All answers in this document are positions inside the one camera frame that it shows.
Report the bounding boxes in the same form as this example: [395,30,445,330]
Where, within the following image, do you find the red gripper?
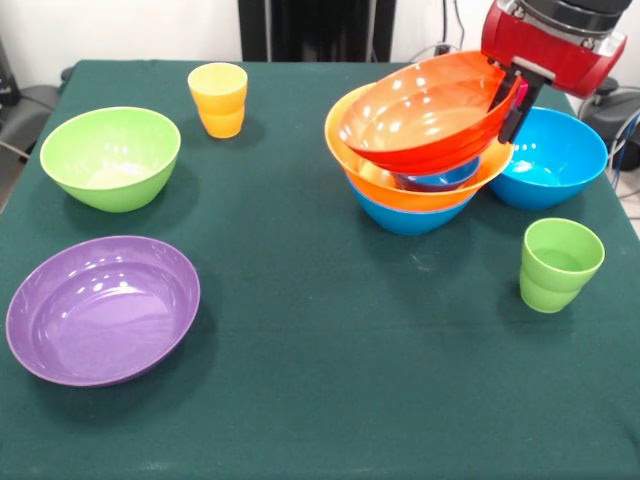
[480,0,628,144]

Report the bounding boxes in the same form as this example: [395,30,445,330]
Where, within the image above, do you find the small dark blue bowl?
[392,155,482,193]

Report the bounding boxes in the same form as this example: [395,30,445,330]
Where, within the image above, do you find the orange-red shallow bowl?
[337,50,524,175]

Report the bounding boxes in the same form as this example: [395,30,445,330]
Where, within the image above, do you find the grey office chair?
[0,84,64,151]

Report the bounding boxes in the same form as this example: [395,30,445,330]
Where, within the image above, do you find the yellow cup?
[187,62,249,139]

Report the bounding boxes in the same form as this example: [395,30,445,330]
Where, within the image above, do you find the green cup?
[519,217,606,315]

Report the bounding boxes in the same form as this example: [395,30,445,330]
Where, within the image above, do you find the green bowl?
[39,105,182,214]

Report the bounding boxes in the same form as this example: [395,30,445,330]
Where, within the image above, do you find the large yellow-orange bowl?
[324,82,515,212]

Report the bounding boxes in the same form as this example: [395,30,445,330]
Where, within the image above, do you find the tangle of cables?
[604,109,640,196]

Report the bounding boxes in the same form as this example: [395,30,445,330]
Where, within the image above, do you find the purple bowl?
[5,235,202,388]

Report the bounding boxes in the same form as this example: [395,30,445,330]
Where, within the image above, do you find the light blue bowl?
[487,105,609,211]
[348,174,476,237]

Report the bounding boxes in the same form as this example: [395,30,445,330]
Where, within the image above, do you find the black wall cable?
[409,0,469,64]

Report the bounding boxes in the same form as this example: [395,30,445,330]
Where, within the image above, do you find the dark green tablecloth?
[0,59,640,480]

